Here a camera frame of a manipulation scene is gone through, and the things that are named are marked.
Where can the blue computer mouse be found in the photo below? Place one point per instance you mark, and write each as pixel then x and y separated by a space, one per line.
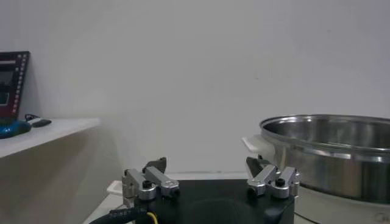
pixel 13 129

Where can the white electric cooker base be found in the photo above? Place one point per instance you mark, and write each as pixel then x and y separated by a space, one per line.
pixel 335 210

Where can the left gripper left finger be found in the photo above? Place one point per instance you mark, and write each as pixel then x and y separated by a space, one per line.
pixel 158 179

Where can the black and red laptop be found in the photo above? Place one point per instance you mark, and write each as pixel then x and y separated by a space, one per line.
pixel 10 85

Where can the steel perforated steamer basket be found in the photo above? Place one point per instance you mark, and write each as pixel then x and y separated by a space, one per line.
pixel 335 176

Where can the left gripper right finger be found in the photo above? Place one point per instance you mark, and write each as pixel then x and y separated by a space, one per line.
pixel 268 178

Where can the white side table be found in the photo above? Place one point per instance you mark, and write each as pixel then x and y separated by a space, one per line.
pixel 61 128

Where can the small black device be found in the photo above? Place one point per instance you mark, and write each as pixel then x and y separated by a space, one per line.
pixel 42 123

